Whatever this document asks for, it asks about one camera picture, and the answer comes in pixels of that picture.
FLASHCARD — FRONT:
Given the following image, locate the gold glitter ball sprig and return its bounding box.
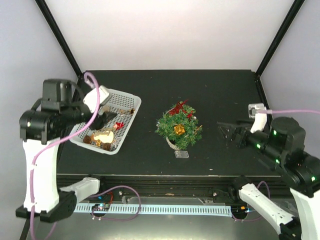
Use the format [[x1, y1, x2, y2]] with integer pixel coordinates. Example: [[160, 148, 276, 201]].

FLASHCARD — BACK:
[[187, 125, 203, 137]]

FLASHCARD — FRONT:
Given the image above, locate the red berry sprig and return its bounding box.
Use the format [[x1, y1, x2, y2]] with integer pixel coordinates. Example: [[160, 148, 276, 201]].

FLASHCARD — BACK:
[[182, 108, 196, 122]]

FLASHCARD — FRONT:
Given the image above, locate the gold gift box ornament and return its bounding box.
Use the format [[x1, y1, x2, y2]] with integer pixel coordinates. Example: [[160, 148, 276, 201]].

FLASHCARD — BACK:
[[173, 123, 186, 136]]

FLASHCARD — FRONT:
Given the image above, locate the small green christmas tree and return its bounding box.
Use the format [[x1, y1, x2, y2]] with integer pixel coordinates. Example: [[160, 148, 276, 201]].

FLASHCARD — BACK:
[[155, 100, 203, 150]]

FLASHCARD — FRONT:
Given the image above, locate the clear battery box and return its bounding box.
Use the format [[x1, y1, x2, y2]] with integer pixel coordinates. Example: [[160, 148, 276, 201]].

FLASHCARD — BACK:
[[174, 150, 189, 159]]

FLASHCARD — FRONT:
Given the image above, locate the white tree pot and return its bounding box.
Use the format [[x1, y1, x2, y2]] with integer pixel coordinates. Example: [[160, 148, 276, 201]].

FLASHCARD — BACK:
[[165, 137, 180, 151]]

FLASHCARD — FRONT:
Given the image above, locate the red star ornament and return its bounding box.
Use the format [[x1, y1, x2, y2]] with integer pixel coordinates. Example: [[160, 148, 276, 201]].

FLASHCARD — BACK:
[[167, 99, 188, 116]]

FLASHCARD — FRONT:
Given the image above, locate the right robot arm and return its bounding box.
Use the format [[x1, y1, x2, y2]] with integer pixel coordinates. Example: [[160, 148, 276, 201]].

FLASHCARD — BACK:
[[218, 116, 320, 240]]

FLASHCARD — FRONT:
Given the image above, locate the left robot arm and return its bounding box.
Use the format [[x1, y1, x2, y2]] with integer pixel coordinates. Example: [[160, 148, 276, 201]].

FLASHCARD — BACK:
[[15, 79, 112, 223]]

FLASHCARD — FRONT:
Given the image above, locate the burlap bow ornament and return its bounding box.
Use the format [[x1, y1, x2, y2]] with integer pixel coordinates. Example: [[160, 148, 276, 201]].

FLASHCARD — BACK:
[[101, 105, 110, 113]]

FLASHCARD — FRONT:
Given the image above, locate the small santa figure ornament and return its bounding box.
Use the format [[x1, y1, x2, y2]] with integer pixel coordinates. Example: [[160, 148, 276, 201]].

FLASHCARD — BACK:
[[112, 122, 124, 131]]

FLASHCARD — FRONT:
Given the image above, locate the white perforated plastic basket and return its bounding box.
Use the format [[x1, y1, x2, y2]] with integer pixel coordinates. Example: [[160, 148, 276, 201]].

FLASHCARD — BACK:
[[70, 89, 142, 155]]

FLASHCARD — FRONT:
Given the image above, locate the small gold star ornament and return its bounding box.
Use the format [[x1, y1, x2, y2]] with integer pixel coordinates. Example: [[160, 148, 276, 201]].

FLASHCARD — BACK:
[[95, 139, 101, 147]]

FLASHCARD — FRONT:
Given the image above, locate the brown pine cone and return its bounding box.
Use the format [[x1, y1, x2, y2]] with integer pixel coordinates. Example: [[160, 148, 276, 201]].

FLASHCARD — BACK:
[[102, 142, 112, 151], [82, 135, 92, 145]]

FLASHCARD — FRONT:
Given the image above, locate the silver star ornament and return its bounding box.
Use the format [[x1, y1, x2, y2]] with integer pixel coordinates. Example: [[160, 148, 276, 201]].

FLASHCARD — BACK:
[[111, 137, 122, 149]]

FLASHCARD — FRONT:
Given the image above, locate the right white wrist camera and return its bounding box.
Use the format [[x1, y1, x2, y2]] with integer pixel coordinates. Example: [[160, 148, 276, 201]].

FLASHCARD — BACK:
[[248, 103, 268, 134]]

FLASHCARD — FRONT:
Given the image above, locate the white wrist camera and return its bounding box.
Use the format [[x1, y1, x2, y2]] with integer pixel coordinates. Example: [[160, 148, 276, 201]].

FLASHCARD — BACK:
[[83, 85, 112, 113], [248, 103, 268, 134]]

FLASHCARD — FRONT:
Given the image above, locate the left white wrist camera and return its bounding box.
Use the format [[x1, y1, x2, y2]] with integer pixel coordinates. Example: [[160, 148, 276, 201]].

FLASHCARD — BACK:
[[83, 85, 112, 113]]

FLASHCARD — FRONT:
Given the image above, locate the white slotted cable duct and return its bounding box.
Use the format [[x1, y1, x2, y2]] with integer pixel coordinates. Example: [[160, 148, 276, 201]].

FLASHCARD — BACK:
[[74, 203, 232, 217]]

